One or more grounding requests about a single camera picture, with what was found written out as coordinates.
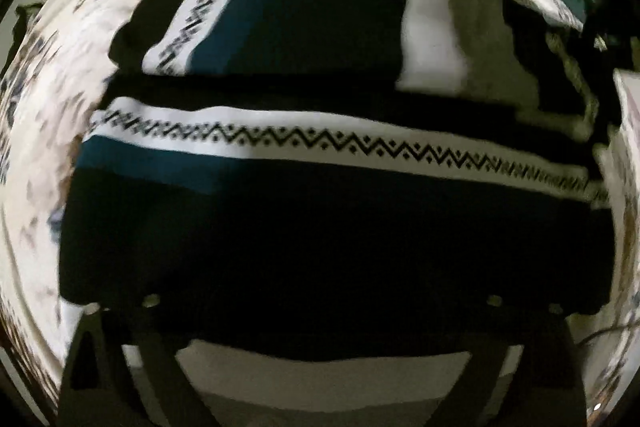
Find black grey striped sweater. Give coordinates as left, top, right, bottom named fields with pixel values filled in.
left=58, top=0, right=615, bottom=359

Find black clothes pile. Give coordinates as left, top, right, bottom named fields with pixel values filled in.
left=1, top=2, right=43, bottom=76

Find floral bed quilt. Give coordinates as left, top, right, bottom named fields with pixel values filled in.
left=1, top=0, right=639, bottom=411

